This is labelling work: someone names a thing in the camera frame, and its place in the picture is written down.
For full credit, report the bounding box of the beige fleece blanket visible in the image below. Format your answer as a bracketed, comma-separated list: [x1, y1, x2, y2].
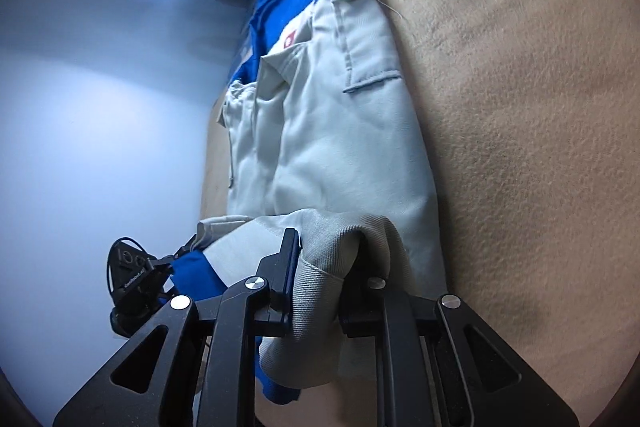
[200, 0, 638, 427]

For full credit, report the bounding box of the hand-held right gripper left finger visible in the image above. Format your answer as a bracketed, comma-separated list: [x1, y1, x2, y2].
[52, 228, 301, 427]

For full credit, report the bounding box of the grey and blue work jacket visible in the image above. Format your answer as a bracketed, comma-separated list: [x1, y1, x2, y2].
[197, 0, 448, 405]

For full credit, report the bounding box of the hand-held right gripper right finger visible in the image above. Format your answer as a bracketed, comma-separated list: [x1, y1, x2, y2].
[338, 236, 581, 427]

